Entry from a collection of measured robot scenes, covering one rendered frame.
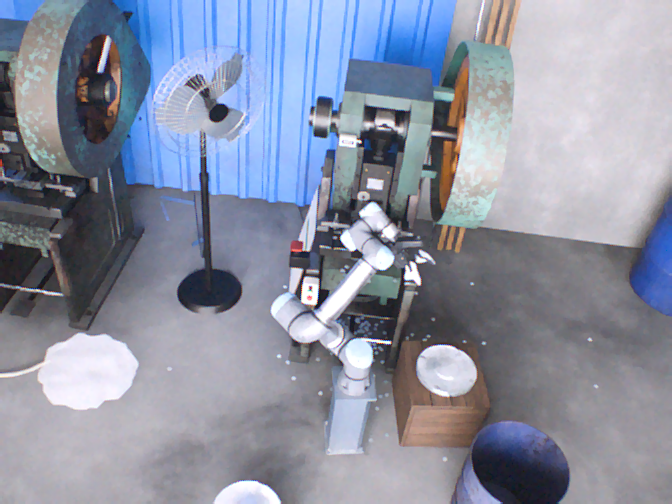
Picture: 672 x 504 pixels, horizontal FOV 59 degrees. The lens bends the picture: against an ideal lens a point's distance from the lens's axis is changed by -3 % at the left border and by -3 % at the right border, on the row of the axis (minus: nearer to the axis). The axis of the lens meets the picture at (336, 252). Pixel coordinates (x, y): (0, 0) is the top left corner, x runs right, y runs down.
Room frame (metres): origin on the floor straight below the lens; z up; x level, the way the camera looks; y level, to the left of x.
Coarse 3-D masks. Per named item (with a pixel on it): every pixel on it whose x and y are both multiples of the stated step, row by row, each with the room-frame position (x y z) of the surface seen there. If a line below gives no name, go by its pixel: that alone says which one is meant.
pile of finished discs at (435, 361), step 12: (432, 348) 2.05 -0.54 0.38; (444, 348) 2.06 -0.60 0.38; (420, 360) 1.97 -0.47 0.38; (432, 360) 1.98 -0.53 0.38; (444, 360) 1.98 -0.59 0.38; (456, 360) 1.99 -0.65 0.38; (468, 360) 2.00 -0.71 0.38; (420, 372) 1.89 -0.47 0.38; (432, 372) 1.90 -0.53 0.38; (444, 372) 1.91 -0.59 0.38; (456, 372) 1.91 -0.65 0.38; (468, 372) 1.93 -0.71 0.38; (432, 384) 1.83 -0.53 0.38; (444, 384) 1.84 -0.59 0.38; (456, 384) 1.85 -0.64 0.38; (468, 384) 1.85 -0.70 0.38; (456, 396) 1.80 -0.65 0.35
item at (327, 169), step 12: (324, 168) 2.79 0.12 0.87; (324, 180) 2.74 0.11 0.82; (324, 192) 2.73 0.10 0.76; (324, 204) 2.71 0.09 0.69; (312, 252) 2.36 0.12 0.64; (312, 264) 2.27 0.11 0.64; (312, 276) 2.20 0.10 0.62; (300, 300) 2.62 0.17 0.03; (300, 348) 2.19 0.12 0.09; (300, 360) 2.17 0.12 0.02
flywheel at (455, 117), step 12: (468, 72) 2.68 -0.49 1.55; (456, 84) 2.78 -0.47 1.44; (468, 84) 2.68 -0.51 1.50; (456, 96) 2.78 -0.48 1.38; (456, 108) 2.78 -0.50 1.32; (456, 120) 2.76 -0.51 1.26; (444, 144) 2.73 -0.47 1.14; (456, 144) 2.42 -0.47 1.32; (444, 156) 2.68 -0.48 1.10; (456, 156) 2.55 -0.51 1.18; (444, 168) 2.62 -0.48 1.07; (456, 168) 2.46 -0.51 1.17; (444, 180) 2.55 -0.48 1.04; (444, 192) 2.46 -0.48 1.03; (444, 204) 2.35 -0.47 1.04
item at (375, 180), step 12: (372, 156) 2.45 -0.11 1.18; (384, 156) 2.46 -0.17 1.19; (372, 168) 2.40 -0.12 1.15; (384, 168) 2.40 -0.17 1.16; (360, 180) 2.41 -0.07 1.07; (372, 180) 2.40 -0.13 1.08; (384, 180) 2.40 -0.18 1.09; (360, 192) 2.39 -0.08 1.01; (372, 192) 2.40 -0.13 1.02; (384, 192) 2.40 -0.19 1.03; (360, 204) 2.40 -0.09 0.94; (384, 204) 2.40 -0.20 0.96
